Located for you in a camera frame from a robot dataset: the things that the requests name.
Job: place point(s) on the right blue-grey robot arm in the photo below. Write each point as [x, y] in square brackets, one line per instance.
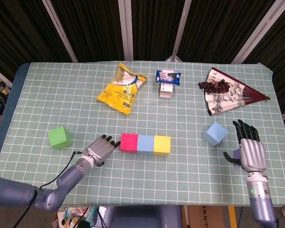
[260, 202]

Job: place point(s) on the green foam cube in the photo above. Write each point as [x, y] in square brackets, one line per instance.
[58, 137]

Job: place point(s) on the yellow snack bag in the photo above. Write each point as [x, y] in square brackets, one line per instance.
[120, 93]

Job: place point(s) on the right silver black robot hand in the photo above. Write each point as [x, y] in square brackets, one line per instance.
[253, 156]

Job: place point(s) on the yellow foam cube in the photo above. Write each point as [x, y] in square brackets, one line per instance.
[162, 145]

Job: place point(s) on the purple foam cube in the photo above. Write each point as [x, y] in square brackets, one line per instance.
[236, 154]

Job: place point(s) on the painted paper folding fan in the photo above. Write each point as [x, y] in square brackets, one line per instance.
[223, 102]

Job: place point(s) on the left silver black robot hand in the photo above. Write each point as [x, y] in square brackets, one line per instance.
[101, 150]

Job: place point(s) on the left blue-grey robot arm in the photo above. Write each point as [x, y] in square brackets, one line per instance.
[69, 178]

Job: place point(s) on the blue cookie packet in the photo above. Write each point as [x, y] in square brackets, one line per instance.
[168, 77]

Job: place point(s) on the green checkered tablecloth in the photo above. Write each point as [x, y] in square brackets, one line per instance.
[142, 180]

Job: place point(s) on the dark red grape bunch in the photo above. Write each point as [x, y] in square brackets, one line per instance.
[213, 86]

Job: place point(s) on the blue-grey robot torso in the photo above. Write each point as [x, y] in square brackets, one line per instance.
[142, 218]

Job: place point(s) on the teal printed plastic bag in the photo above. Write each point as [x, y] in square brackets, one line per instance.
[71, 212]

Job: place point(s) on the brown cardboard box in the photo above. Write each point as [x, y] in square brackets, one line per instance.
[204, 217]

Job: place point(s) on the red foam cube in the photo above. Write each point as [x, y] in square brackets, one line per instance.
[129, 142]

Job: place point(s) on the light blue foam cube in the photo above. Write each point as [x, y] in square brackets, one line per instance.
[216, 133]
[145, 143]

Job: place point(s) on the yellow upright bar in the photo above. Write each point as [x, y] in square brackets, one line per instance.
[232, 217]

